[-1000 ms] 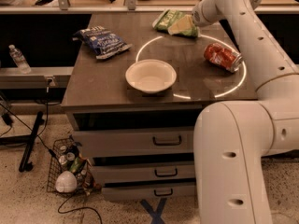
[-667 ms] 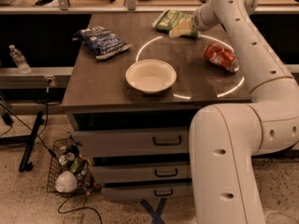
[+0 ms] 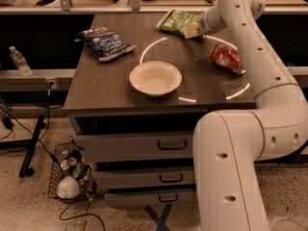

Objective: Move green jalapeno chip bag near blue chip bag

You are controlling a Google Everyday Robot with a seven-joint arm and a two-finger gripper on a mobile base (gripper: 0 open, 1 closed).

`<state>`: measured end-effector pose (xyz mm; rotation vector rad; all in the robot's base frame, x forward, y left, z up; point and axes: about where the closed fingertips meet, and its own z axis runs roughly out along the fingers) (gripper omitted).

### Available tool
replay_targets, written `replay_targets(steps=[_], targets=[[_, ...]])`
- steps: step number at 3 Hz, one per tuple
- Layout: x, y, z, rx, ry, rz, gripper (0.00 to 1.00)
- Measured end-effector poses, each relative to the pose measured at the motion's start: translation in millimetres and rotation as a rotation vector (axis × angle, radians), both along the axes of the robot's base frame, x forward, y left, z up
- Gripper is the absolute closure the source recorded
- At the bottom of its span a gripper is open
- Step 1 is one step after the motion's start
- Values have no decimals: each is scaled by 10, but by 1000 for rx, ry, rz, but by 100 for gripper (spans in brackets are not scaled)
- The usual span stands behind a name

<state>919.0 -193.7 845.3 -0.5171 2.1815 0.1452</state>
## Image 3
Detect green jalapeno chip bag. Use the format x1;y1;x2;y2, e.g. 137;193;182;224
156;10;202;39

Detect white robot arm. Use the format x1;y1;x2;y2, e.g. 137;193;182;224
192;0;308;231

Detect blue chip bag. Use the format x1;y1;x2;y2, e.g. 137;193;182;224
75;27;136;62

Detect grey drawer cabinet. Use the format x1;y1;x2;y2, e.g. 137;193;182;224
64;13;254;194

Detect white paper bowl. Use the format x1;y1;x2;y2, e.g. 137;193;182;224
129;61;182;96

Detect crushed red soda can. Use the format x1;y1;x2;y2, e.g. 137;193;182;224
210;44;244;75

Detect green can in basket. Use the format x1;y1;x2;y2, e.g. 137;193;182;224
71;162;89;180

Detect blue tape cross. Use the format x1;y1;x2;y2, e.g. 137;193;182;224
144;204;172;231

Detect white bowl in basket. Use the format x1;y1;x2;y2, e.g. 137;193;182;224
57;176;79;199

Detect black table leg left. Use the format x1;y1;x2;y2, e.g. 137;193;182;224
0;115;44;178

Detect clear plastic water bottle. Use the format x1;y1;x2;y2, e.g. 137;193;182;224
9;46;32;76

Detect top drawer with handle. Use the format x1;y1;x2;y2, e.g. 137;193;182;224
74;131;193;163

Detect drawer with handle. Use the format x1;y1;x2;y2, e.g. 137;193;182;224
93;167;194;192
105;188;196;207
74;131;193;163

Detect middle drawer with handle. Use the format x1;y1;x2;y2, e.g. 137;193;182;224
93;167;194;192

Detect bottom drawer with handle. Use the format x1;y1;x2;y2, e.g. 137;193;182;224
105;188;196;207

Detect black wire basket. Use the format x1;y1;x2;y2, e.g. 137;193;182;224
48;141;104;201

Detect black floor cable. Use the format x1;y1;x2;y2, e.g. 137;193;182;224
0;80;107;231

